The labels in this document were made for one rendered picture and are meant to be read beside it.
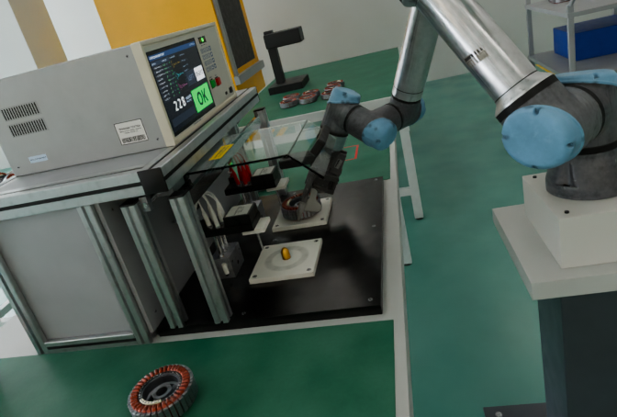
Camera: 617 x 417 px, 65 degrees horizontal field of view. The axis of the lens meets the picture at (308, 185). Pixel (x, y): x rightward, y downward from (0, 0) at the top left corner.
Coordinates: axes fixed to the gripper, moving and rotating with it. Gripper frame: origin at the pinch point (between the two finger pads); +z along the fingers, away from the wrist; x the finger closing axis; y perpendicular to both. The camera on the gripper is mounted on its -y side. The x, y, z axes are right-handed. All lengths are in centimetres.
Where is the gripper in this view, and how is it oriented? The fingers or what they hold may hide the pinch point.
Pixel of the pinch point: (300, 208)
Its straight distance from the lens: 134.4
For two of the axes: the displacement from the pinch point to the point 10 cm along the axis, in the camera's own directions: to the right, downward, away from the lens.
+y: 9.5, 3.1, -0.1
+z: -2.8, 8.6, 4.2
